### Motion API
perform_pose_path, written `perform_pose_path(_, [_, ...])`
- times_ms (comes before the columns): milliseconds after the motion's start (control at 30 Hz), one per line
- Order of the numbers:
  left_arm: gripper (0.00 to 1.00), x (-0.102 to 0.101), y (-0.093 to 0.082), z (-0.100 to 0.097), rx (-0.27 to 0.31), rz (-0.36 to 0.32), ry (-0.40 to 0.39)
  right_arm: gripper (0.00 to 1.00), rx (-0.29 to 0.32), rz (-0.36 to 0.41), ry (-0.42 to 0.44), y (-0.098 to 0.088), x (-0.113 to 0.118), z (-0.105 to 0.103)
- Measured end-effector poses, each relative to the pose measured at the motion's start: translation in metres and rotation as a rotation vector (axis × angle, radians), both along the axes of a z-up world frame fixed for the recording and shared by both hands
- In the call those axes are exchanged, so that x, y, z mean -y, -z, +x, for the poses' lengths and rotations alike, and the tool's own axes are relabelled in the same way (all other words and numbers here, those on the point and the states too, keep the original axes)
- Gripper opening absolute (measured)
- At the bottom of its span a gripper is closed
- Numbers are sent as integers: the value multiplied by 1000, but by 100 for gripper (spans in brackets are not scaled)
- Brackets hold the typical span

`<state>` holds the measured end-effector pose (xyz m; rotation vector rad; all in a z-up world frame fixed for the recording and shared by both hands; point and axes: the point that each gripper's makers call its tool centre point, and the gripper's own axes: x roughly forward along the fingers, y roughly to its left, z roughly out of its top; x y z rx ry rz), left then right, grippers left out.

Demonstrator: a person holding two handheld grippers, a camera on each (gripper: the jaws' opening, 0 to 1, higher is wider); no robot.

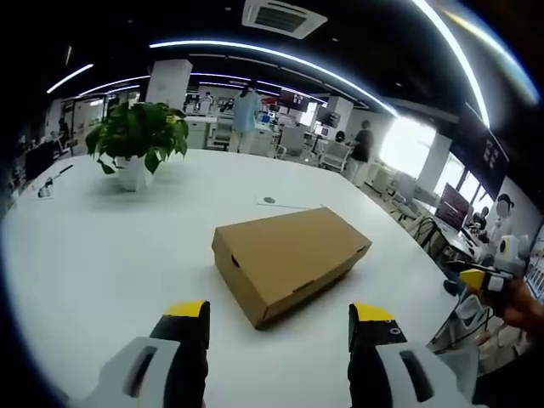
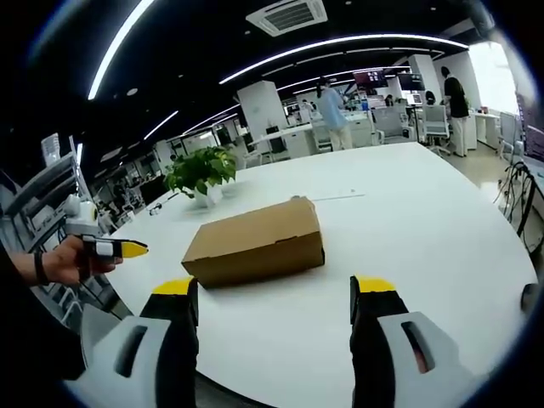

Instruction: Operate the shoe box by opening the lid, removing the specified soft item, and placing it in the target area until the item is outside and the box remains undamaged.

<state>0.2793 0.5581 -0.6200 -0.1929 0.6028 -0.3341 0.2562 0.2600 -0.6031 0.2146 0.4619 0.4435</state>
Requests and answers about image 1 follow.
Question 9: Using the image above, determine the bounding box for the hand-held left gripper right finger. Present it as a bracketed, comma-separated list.
[347, 302, 468, 408]

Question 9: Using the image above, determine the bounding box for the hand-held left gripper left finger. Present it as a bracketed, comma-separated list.
[82, 299, 212, 408]

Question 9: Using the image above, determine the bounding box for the brown cardboard shoe box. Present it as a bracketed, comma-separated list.
[211, 207, 373, 331]

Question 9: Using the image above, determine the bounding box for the person's right hand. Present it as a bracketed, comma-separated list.
[495, 278, 544, 331]

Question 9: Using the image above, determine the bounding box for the computer monitor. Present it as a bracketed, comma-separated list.
[436, 182, 473, 233]

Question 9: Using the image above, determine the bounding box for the white office chair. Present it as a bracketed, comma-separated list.
[319, 139, 353, 173]

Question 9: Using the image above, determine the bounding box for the white plant pot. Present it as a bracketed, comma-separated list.
[115, 156, 155, 192]

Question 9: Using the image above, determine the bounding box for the green potted plant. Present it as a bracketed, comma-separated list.
[85, 100, 190, 175]

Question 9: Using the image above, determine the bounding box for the white pillar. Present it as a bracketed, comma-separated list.
[146, 59, 192, 112]

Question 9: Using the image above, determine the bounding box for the ceiling air conditioner vent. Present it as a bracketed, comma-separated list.
[241, 0, 329, 40]

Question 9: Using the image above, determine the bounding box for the dark wall screen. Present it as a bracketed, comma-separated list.
[450, 101, 511, 201]

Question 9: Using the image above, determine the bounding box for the small tool with black handle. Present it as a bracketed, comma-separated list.
[37, 164, 74, 198]

